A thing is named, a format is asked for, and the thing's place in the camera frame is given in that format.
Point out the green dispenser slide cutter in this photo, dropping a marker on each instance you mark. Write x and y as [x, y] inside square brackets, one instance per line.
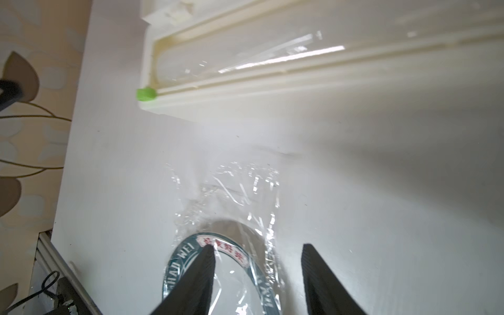
[146, 94]

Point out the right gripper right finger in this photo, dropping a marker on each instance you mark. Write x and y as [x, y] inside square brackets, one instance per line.
[324, 293]

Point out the clear plastic wrap sheet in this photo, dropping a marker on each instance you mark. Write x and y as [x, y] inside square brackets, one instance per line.
[235, 200]

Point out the white plate green rim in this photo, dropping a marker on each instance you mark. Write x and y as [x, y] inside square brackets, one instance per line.
[243, 283]

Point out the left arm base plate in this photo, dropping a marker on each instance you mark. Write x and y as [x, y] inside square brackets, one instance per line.
[67, 299]

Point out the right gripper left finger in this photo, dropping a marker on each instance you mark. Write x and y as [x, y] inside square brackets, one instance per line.
[192, 295]

